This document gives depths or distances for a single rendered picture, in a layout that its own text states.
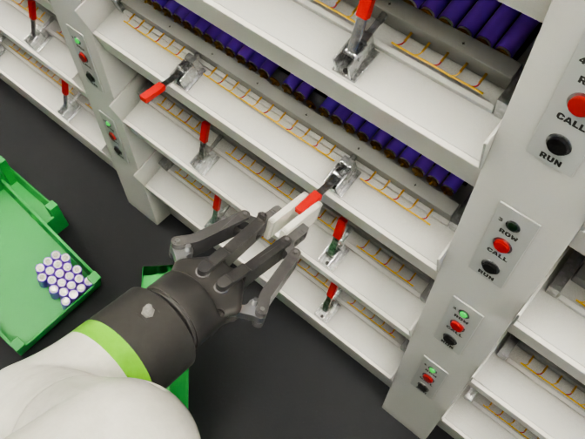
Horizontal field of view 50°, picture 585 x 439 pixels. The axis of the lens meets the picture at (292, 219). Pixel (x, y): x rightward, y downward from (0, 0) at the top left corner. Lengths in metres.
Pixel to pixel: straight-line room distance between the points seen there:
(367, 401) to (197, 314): 0.69
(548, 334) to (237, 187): 0.52
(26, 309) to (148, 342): 0.82
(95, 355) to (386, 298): 0.49
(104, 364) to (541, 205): 0.38
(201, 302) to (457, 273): 0.29
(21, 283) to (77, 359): 0.84
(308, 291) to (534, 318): 0.50
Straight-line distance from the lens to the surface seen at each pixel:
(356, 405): 1.23
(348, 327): 1.11
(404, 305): 0.92
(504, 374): 0.91
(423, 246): 0.75
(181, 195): 1.25
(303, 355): 1.25
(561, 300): 0.74
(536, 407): 0.91
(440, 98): 0.61
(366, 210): 0.76
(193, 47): 0.90
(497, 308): 0.73
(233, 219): 0.69
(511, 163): 0.56
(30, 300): 1.37
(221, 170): 1.03
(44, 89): 1.51
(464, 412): 1.09
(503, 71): 0.60
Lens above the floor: 1.18
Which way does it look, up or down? 58 degrees down
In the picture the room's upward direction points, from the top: straight up
